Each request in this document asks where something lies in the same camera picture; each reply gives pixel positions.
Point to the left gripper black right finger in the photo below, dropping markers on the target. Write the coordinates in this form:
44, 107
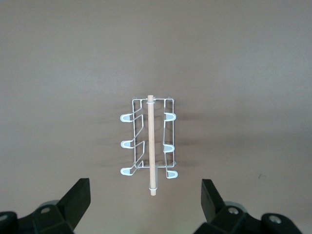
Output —
212, 202

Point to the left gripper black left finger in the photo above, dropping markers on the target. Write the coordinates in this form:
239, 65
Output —
73, 202

